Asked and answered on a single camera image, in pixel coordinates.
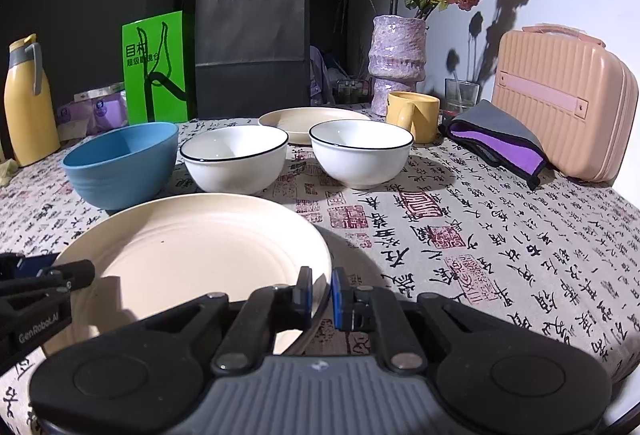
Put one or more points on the green paper bag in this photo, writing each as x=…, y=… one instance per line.
x=175, y=45

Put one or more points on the blue bowl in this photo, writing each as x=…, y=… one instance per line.
x=115, y=175

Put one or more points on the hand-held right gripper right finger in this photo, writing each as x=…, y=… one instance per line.
x=340, y=300

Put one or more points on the white bowl with black rim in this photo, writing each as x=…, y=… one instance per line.
x=360, y=165
x=230, y=175

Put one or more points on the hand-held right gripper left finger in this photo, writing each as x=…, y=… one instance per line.
x=305, y=297

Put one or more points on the pink small suitcase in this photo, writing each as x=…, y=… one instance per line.
x=565, y=115

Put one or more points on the small cream plate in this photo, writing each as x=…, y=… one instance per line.
x=295, y=120

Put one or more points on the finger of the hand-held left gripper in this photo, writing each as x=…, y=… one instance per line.
x=35, y=265
x=75, y=274

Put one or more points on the calligraphy printed tablecloth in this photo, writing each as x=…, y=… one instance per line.
x=500, y=240

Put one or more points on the grey and purple cloth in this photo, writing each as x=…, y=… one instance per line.
x=505, y=150

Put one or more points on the purple tissue pack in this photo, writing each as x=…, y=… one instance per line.
x=70, y=120
x=110, y=112

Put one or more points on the clear drinking glass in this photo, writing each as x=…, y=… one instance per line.
x=467, y=95

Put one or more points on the yellow mug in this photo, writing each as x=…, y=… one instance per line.
x=420, y=120

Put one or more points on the yellow thermos jug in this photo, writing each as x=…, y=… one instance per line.
x=30, y=115

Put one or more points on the purple ceramic vase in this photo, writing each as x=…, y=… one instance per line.
x=397, y=55

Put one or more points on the black paper bag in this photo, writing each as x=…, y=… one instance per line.
x=250, y=40

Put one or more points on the small white box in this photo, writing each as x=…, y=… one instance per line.
x=100, y=92

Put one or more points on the large cream plate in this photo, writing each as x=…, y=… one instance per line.
x=190, y=255

